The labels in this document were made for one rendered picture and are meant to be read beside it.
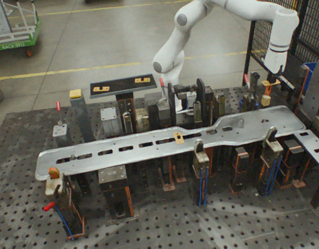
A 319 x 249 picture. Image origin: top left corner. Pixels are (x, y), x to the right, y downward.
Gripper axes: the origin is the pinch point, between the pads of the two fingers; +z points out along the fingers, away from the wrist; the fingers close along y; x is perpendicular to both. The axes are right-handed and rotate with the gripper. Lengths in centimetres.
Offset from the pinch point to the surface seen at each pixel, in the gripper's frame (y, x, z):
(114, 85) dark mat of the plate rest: -35, -74, 11
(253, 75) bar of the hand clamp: -15.8, 0.0, 7.5
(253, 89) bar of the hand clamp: -14.8, 0.6, 16.0
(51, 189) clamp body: 21, -106, 21
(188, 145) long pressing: 6, -43, 27
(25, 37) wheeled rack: -363, -202, 98
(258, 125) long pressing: 2.2, -3.4, 27.4
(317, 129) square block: 13.7, 23.7, 26.9
